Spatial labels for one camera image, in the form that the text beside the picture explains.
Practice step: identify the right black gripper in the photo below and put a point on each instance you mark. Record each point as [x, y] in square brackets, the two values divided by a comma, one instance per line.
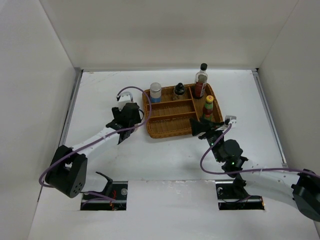
[198, 127]

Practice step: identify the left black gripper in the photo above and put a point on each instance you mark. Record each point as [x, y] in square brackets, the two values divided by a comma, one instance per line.
[117, 113]

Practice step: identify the green-label yellow-cap sauce bottle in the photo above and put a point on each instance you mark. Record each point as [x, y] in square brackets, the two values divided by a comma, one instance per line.
[207, 110]

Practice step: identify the silver-lid blue-label jar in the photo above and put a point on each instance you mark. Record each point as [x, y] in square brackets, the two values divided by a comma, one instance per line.
[155, 92]

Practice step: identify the black-cap spice shaker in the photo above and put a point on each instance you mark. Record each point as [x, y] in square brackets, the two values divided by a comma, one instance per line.
[179, 91]

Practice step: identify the tall red-label sauce bottle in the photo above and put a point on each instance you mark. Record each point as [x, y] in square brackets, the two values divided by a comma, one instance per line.
[200, 81]

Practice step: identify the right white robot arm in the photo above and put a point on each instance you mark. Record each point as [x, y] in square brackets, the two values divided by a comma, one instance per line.
[297, 188]

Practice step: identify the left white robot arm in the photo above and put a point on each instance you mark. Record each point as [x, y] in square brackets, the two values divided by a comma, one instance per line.
[68, 171]

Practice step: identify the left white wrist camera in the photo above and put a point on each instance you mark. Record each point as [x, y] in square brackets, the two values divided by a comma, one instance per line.
[123, 98]

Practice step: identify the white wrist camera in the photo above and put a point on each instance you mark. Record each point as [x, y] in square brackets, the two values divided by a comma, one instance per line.
[123, 98]
[230, 120]

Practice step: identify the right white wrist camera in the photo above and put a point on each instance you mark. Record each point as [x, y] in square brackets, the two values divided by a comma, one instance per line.
[230, 120]

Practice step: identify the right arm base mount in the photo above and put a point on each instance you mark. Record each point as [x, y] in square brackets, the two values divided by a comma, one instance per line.
[232, 197]

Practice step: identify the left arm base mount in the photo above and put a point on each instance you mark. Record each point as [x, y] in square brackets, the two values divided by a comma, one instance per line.
[105, 195]

